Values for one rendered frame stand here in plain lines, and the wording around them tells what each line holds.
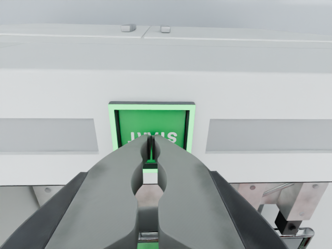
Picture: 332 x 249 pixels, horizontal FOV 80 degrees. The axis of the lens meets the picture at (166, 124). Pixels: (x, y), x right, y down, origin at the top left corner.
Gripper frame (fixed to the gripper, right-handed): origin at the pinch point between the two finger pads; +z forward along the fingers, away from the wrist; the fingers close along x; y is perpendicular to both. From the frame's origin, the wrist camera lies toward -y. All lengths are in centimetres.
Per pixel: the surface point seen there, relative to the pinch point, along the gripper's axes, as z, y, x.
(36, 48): 10.1, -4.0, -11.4
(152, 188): 9.4, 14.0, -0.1
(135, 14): 97, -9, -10
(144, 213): 15.4, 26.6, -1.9
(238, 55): 8.1, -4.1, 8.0
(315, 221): 15.4, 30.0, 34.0
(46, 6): 97, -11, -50
